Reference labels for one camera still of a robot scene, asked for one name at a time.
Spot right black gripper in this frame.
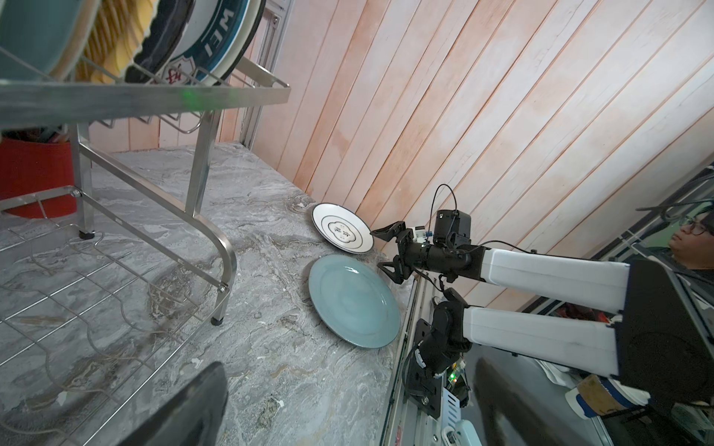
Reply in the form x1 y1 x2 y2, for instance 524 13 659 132
370 220 485 284

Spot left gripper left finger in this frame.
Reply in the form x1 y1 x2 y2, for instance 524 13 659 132
120 362 229 446

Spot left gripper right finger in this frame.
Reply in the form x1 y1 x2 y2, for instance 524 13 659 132
475 358 558 445

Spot white plate black rings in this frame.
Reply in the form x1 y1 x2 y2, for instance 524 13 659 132
311 201 376 256

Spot grey green large plate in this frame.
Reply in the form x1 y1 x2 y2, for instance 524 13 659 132
308 255 401 349

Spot silver metal dish rack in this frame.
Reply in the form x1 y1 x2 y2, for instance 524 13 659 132
1 58 290 445

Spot green rim white plate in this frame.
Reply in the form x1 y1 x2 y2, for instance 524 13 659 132
159 0 249 87

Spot dark blue glazed plate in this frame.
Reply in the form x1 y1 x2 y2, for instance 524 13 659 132
125 0 195 84

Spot yellow woven bamboo tray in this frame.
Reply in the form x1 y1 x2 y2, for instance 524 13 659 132
74 0 158 85

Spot light green flower plate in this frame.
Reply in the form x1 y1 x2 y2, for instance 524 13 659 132
1 0 100 81

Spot cream floral plate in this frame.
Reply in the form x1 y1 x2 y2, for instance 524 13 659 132
217 0 266 81

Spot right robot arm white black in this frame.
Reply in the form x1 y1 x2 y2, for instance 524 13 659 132
374 211 713 407

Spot person wearing glasses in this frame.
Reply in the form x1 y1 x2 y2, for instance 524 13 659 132
632 204 713 316

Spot red utensil cup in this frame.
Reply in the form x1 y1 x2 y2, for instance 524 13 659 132
1 137 77 219

